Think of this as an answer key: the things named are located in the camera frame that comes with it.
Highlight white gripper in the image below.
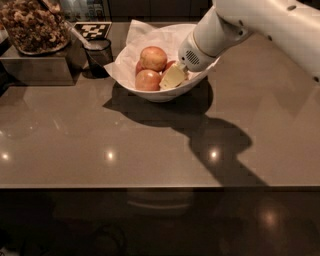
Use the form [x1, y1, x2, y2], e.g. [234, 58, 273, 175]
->
[160, 30, 221, 90]

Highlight red-yellow apple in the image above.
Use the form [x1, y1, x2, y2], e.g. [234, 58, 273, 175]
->
[161, 60, 176, 77]
[140, 46, 167, 72]
[135, 69, 161, 91]

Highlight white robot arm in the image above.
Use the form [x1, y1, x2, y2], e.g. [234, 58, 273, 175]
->
[160, 0, 320, 89]

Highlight white bowl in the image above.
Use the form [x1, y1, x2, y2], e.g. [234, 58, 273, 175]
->
[109, 22, 221, 103]

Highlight hidden back red apple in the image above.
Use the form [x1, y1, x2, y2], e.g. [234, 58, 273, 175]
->
[135, 60, 144, 76]

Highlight white paper liner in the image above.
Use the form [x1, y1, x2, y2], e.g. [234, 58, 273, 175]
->
[103, 19, 219, 89]

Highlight black mesh cup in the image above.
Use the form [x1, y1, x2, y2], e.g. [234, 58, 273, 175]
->
[84, 38, 113, 78]

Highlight white utensil in cup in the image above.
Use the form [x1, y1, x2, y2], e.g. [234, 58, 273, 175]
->
[64, 21, 91, 49]

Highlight black white marker card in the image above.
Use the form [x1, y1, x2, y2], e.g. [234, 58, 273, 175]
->
[74, 22, 112, 39]

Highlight glass jar of snacks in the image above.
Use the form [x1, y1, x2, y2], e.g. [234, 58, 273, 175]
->
[0, 0, 70, 56]

